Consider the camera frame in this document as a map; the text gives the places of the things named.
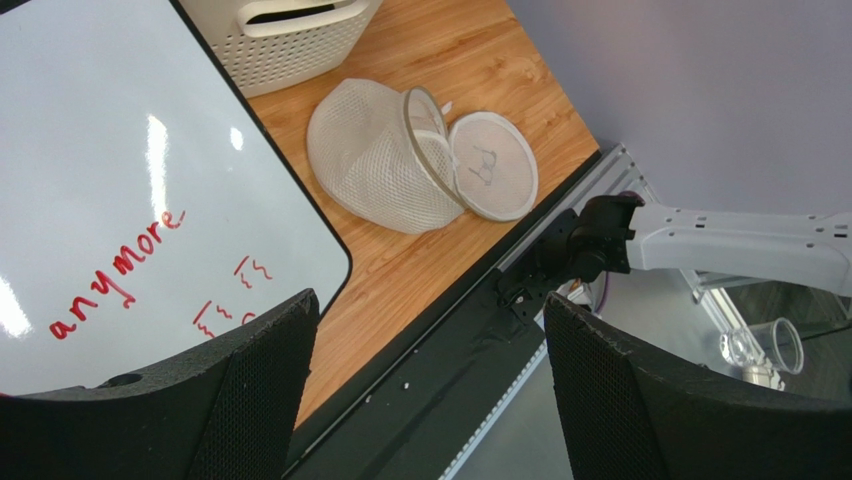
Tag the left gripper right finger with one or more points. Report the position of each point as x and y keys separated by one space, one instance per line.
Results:
x=630 y=410

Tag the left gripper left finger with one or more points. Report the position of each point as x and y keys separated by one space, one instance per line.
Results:
x=224 y=409

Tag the white mesh laundry bag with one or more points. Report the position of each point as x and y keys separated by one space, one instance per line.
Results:
x=390 y=158

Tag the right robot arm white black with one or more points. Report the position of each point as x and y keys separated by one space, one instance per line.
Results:
x=624 y=233

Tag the cream plastic laundry basket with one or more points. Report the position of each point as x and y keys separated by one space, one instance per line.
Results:
x=266 y=46

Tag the clear plastic cup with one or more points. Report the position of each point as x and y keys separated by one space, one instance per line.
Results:
x=774 y=346

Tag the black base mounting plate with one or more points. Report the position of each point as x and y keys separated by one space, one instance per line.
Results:
x=410 y=410

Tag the whiteboard with red writing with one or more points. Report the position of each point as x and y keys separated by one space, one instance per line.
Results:
x=144 y=210

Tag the aluminium rail frame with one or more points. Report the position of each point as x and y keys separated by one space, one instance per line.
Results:
x=519 y=435

